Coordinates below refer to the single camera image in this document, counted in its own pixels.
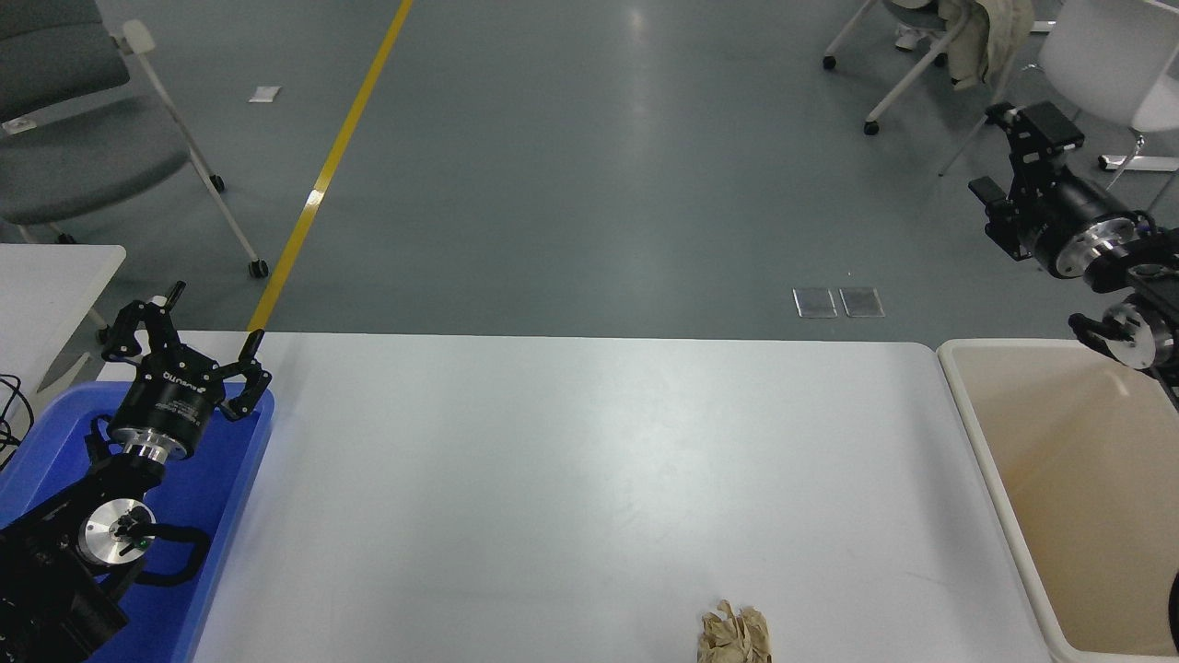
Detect beige jacket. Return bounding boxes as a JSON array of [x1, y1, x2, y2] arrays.
[[940, 0, 1037, 90]]

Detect large pale plastic bin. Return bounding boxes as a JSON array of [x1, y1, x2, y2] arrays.
[[938, 339, 1179, 663]]

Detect white shell chair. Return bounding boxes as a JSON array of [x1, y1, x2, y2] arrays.
[[940, 0, 1179, 231]]

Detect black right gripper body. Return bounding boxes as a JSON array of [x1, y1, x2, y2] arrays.
[[1018, 175, 1130, 275]]

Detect white-framed rolling chair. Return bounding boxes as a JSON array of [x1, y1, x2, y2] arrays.
[[823, 0, 1000, 137]]

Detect white side table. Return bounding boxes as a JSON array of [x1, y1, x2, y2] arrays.
[[0, 243, 128, 406]]

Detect black cables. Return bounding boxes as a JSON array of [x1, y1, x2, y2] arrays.
[[0, 373, 36, 471]]

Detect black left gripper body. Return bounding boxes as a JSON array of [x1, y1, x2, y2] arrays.
[[109, 353, 227, 447]]

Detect crumpled tan paper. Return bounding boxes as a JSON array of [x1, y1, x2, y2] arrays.
[[697, 600, 773, 663]]

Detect blue plastic tray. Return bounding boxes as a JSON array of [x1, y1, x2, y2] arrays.
[[0, 382, 275, 663]]

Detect grey rolling chair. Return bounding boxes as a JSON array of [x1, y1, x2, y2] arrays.
[[0, 0, 271, 279]]

